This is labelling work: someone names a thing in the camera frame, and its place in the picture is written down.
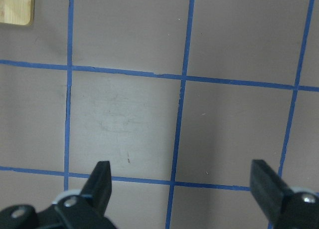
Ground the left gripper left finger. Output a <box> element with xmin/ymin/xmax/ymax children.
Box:
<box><xmin>54</xmin><ymin>161</ymin><xmax>116</xmax><ymax>229</ymax></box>

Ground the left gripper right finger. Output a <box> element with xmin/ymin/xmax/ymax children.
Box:
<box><xmin>250</xmin><ymin>159</ymin><xmax>319</xmax><ymax>229</ymax></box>

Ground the wooden cup stand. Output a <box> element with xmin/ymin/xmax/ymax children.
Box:
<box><xmin>0</xmin><ymin>0</ymin><xmax>34</xmax><ymax>26</ymax></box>

